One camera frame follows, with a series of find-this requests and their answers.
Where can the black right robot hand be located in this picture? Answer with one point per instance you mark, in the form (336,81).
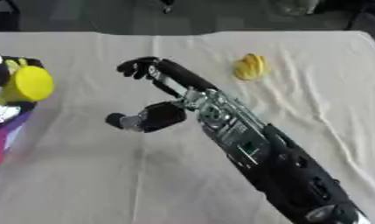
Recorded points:
(164,113)

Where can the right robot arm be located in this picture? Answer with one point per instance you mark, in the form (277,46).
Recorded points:
(277,157)

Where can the open cardboard box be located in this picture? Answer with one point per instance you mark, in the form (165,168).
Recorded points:
(4,128)

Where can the yellow toy banana bunch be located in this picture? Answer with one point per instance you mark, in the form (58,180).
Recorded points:
(251,66)

